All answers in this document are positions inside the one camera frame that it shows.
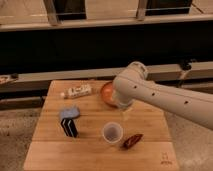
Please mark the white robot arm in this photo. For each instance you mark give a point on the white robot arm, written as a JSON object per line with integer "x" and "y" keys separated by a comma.
{"x": 132, "y": 84}

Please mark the orange bowl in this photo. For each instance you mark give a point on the orange bowl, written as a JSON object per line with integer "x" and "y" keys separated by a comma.
{"x": 106, "y": 94}

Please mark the grey window frame rail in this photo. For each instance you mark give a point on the grey window frame rail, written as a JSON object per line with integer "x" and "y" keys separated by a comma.
{"x": 20, "y": 15}

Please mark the white tube bottle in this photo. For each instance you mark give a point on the white tube bottle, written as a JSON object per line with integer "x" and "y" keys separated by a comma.
{"x": 77, "y": 91}

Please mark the blue cloth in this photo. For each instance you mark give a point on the blue cloth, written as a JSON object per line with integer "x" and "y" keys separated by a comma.
{"x": 72, "y": 112}

